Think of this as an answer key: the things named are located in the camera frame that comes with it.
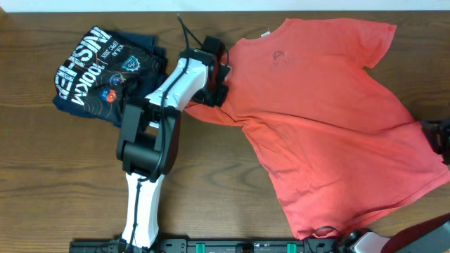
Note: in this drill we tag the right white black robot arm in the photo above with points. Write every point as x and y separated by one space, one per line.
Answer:
429 236

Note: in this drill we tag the folded dark printed t-shirt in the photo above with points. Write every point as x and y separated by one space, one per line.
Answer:
105 70

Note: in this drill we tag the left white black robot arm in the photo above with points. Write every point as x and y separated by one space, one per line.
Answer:
150 131

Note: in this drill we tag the orange-red t-shirt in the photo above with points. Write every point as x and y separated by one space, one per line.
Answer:
340 149

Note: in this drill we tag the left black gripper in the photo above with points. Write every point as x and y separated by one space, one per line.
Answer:
219 102

